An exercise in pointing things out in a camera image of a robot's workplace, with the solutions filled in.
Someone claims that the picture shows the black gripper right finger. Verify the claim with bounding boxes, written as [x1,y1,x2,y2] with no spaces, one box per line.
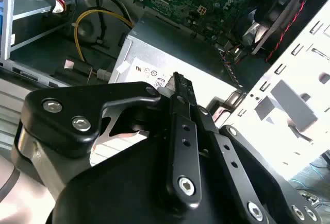
[192,105,323,224]

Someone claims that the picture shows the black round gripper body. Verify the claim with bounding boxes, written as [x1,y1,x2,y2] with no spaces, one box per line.
[45,110,248,224]

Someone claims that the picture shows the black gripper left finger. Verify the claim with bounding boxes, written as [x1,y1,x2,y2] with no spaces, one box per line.
[11,72,203,210]

